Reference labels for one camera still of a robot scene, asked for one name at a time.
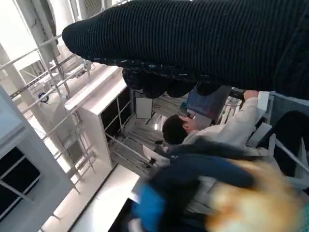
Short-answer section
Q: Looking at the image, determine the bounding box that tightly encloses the black gloved right hand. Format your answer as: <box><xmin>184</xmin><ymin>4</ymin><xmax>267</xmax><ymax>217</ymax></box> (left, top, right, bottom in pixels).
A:
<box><xmin>61</xmin><ymin>0</ymin><xmax>309</xmax><ymax>100</ymax></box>

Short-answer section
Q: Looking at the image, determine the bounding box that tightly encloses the black left hand blue tape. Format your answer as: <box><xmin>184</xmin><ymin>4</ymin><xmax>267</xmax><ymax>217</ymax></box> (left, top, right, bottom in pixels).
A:
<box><xmin>130</xmin><ymin>139</ymin><xmax>256</xmax><ymax>232</ymax></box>

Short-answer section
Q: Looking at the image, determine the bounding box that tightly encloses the round bread bun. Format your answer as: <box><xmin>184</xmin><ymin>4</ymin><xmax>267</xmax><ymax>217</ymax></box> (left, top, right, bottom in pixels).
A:
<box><xmin>205</xmin><ymin>161</ymin><xmax>305</xmax><ymax>232</ymax></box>

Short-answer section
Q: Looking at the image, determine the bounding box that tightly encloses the dark monitor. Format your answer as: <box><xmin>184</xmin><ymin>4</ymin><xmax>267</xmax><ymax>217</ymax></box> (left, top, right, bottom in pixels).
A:
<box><xmin>187</xmin><ymin>84</ymin><xmax>232</xmax><ymax>119</ymax></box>

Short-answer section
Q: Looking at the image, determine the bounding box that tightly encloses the small white air unit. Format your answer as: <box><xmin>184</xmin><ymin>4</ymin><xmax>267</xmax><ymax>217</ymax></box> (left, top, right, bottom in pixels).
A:
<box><xmin>64</xmin><ymin>65</ymin><xmax>133</xmax><ymax>171</ymax></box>

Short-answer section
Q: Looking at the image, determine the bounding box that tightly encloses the grey chair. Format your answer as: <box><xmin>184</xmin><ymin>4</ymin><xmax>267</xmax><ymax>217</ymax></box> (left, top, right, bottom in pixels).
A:
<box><xmin>246</xmin><ymin>91</ymin><xmax>309</xmax><ymax>194</ymax></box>

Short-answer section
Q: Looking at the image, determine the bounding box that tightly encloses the green cutting mat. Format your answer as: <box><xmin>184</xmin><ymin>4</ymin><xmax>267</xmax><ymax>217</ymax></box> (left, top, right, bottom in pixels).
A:
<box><xmin>300</xmin><ymin>202</ymin><xmax>309</xmax><ymax>232</ymax></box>

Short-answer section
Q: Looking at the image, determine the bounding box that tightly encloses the large white air unit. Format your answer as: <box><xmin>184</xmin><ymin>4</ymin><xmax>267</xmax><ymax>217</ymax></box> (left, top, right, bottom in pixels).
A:
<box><xmin>0</xmin><ymin>86</ymin><xmax>74</xmax><ymax>232</ymax></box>

